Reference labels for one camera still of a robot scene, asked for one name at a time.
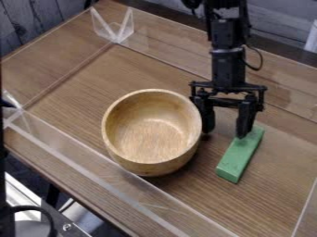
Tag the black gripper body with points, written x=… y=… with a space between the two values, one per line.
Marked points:
x=228 y=90

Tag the green rectangular block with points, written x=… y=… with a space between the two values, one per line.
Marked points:
x=239 y=154

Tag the clear acrylic corner bracket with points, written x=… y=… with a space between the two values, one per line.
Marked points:
x=114 y=31

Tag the brown wooden bowl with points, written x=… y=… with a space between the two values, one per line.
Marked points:
x=152 y=131

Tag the grey metal base plate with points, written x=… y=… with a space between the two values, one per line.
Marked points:
x=34 y=218

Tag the clear acrylic front wall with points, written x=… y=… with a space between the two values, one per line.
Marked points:
x=168 y=205

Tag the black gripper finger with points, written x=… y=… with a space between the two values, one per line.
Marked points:
x=247 y=117
x=207 y=110

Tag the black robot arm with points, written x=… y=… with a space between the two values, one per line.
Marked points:
x=228 y=24

